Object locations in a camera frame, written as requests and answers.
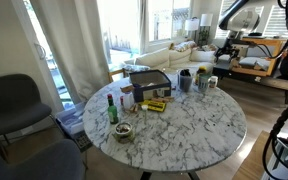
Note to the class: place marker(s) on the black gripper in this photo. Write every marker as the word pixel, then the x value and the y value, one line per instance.
pixel 231 46

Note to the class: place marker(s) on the green round lid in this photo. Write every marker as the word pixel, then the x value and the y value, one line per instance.
pixel 205 76

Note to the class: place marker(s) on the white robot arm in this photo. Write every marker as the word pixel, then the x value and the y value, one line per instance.
pixel 242 16

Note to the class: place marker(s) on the grey translucent plastic cup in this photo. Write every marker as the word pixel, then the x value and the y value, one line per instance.
pixel 185 81

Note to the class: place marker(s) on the white pill bottle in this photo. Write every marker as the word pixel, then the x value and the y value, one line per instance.
pixel 213 82

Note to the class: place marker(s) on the table lamp white shade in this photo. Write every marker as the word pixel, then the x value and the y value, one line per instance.
pixel 206 20
pixel 192 25

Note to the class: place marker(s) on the colourful patterned pillow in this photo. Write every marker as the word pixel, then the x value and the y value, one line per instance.
pixel 184 45

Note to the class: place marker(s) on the black low bench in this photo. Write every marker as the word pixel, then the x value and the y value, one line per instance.
pixel 270 81

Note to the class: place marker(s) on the cream sofa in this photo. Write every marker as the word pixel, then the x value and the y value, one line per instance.
pixel 170 58

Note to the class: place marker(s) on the dark blue open box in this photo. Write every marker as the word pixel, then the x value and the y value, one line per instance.
pixel 150 86

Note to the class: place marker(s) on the yellow and black flat box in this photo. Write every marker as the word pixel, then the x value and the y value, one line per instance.
pixel 154 105

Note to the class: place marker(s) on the grey patterned blanket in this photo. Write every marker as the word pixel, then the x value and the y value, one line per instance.
pixel 135 67

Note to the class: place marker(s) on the small white-capped tube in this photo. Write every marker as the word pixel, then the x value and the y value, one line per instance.
pixel 144 108

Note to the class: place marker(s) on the light wooden desk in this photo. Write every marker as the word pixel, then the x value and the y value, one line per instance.
pixel 252 160

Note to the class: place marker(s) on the white plastic bottle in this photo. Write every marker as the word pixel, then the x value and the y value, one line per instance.
pixel 128 100

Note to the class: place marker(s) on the wooden chair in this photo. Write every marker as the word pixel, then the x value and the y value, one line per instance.
pixel 116 74

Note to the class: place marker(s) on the green glass bottle red cap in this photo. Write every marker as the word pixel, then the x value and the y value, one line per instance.
pixel 112 113

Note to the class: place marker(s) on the black table base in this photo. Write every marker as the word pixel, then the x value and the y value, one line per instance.
pixel 167 176

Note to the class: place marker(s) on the white curtain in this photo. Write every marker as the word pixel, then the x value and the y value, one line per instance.
pixel 74 46

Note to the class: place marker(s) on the clear plastic storage bin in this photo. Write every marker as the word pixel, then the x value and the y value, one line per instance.
pixel 72 121

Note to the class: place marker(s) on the grey upholstered chair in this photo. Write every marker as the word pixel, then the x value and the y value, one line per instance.
pixel 14 103
pixel 34 161

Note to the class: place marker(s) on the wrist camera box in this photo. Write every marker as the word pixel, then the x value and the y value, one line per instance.
pixel 242 50

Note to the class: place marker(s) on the wooden frame shelf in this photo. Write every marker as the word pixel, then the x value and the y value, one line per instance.
pixel 274 53

